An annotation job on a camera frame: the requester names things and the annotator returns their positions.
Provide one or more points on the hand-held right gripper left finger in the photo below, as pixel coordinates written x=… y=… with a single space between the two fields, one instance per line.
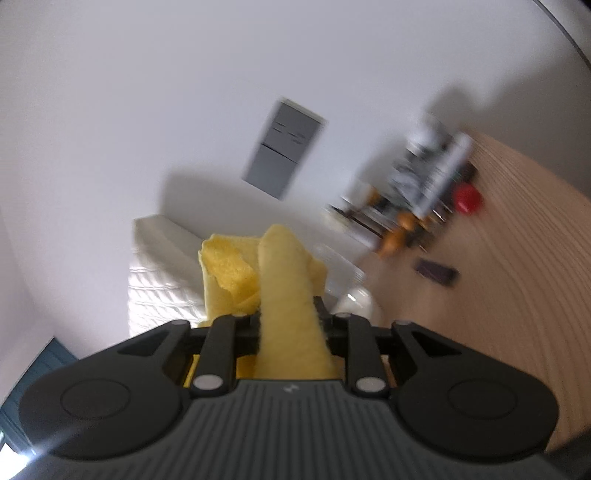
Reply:
x=246 y=335

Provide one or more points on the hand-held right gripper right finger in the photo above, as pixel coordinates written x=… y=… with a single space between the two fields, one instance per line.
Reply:
x=335 y=335

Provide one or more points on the yellow cleaning cloth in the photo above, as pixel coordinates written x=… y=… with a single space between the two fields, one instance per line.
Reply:
x=286 y=295

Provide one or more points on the clear plastic container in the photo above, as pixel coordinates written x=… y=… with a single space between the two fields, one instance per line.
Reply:
x=339 y=267

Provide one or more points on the white round object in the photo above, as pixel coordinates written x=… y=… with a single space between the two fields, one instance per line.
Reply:
x=358 y=302

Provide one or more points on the orange figurine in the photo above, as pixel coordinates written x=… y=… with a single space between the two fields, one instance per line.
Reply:
x=396 y=235

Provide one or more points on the dark flat remote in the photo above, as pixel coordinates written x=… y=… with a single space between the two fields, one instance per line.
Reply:
x=436 y=272

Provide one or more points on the red round object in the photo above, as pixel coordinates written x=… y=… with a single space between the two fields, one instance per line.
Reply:
x=467 y=197

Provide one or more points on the cluttered equipment rack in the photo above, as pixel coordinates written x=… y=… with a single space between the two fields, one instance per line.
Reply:
x=445 y=173

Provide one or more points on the grey wall panel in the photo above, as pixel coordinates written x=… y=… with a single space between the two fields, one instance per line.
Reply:
x=284 y=147

